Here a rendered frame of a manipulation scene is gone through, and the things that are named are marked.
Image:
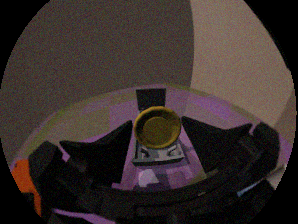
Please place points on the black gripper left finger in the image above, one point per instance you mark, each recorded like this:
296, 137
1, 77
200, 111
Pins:
107, 155

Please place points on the dark grey dish rack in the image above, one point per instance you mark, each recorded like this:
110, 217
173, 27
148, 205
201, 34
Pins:
148, 98

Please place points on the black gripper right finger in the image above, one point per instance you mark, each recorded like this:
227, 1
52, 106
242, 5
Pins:
212, 143

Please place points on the dark grey cylinder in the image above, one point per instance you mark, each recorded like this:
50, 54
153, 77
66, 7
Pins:
276, 177

